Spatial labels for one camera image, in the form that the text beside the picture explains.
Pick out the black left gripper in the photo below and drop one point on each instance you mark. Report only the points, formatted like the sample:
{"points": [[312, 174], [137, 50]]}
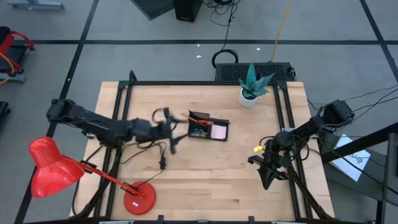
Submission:
{"points": [[158, 129]]}

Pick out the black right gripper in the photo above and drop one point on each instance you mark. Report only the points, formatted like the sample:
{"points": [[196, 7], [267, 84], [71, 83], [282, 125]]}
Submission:
{"points": [[275, 161]]}

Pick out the orange pencil with eraser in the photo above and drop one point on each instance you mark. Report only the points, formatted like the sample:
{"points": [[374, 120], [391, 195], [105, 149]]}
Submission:
{"points": [[191, 118]]}

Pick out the pink sticky note pad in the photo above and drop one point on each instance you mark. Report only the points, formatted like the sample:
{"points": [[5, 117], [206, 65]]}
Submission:
{"points": [[219, 132]]}

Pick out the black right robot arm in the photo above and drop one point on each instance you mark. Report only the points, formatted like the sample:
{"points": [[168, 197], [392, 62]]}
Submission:
{"points": [[323, 121]]}

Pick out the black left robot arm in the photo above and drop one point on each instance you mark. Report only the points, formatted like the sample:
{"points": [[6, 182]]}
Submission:
{"points": [[93, 124]]}

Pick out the black mesh desk organizer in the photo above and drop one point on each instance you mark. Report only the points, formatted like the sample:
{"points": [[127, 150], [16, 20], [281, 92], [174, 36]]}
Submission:
{"points": [[199, 115]]}

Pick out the black perforated computer case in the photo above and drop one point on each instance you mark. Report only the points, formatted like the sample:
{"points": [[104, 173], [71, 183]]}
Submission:
{"points": [[230, 72]]}

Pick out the white printed paper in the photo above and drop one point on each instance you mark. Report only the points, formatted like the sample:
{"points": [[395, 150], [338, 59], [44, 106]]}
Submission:
{"points": [[351, 158]]}

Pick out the snake plant in white pot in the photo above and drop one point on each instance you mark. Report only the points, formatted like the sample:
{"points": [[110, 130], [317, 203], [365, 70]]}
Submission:
{"points": [[253, 84]]}

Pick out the black metal stand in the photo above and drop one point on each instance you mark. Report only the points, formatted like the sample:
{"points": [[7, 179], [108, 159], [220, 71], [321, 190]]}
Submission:
{"points": [[390, 174]]}

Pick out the black speaker box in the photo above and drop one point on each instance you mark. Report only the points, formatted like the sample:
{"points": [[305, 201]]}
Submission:
{"points": [[187, 11]]}

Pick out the dark grey panel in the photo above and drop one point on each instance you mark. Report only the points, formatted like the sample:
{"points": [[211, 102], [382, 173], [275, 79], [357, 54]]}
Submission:
{"points": [[152, 7]]}

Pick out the red desk lamp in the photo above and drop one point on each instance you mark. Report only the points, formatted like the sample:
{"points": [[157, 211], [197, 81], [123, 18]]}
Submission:
{"points": [[53, 168]]}

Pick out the red and black cart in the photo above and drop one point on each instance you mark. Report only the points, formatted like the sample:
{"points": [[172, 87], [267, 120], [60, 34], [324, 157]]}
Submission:
{"points": [[7, 46]]}

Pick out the grey furniture base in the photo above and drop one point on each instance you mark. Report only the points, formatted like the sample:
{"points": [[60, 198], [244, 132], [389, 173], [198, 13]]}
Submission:
{"points": [[34, 3]]}

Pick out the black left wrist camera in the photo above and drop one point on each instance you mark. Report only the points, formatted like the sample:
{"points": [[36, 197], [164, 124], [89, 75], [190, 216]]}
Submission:
{"points": [[166, 112]]}

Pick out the black aluminium table frame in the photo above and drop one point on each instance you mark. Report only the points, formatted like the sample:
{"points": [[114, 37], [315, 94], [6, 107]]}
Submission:
{"points": [[202, 83]]}

